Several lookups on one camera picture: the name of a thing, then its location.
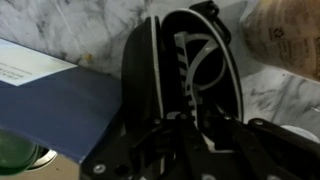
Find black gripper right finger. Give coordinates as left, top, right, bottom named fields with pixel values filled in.
left=208, top=114, right=320, bottom=180

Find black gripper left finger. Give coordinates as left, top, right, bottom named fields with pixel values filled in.
left=79, top=113, right=214, bottom=180

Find white framed glasses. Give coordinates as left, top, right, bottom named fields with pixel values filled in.
left=173, top=30, right=228, bottom=129

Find black glasses case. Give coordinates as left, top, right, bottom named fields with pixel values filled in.
left=120, top=0, right=245, bottom=134

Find navy open cardboard box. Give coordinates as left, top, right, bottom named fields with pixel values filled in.
left=0, top=37, right=125, bottom=164

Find tan labelled spice jar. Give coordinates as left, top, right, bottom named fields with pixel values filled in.
left=239, top=0, right=320, bottom=82

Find green lidded jar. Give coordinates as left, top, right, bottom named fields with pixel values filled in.
left=0, top=129, right=58, bottom=177

